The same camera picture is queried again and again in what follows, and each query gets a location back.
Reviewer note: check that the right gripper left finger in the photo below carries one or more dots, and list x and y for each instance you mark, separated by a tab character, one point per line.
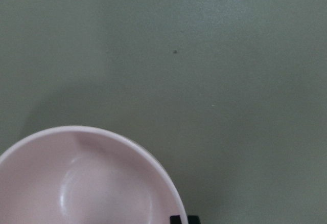
175	219

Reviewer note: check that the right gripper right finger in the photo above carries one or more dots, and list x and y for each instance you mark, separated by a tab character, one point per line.
193	219

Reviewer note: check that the small pink bowl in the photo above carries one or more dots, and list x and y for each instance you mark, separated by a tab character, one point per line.
79	174

